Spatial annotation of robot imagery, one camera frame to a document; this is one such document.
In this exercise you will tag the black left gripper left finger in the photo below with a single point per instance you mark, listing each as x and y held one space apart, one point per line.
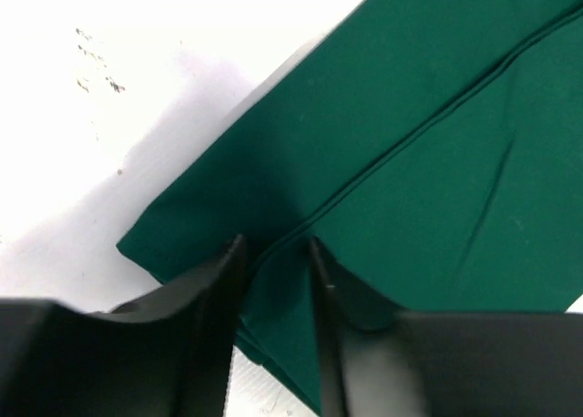
166 353

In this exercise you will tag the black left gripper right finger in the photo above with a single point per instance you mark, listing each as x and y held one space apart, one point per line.
379 359

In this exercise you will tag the dark green surgical cloth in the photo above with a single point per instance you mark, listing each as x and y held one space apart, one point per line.
434 146

